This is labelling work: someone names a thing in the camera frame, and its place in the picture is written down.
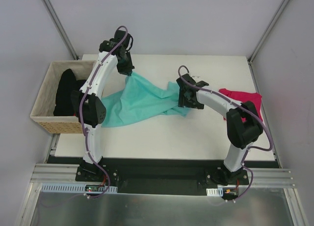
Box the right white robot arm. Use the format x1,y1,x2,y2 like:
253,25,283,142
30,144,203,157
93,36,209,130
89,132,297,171
176,74,263,186

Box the folded pink t shirt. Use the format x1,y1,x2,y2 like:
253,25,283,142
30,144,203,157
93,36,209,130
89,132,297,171
219,88,263,121

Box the right slotted cable duct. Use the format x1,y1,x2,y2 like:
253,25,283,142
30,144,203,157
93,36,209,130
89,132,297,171
206,187,223,197

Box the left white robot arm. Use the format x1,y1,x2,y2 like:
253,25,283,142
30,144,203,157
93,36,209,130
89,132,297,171
71,26,134,181

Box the black t shirt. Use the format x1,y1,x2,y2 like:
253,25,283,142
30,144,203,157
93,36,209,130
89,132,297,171
53,69,86,116

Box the aluminium rail frame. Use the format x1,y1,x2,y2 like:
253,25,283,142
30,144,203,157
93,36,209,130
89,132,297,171
30,135,295,187

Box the teal t shirt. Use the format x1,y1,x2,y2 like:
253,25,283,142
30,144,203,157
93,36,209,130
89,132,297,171
102,73,191,128

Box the left slotted cable duct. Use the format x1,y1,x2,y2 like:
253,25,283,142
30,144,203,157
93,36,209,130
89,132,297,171
41,183,118,194

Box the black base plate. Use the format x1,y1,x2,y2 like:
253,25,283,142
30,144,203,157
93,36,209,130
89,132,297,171
75,158,249,196

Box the slotted cable duct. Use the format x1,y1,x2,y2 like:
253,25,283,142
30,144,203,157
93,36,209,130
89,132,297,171
206,187,223,197
41,183,118,194

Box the wicker laundry basket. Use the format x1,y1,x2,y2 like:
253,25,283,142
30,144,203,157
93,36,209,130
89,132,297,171
30,60,96,134

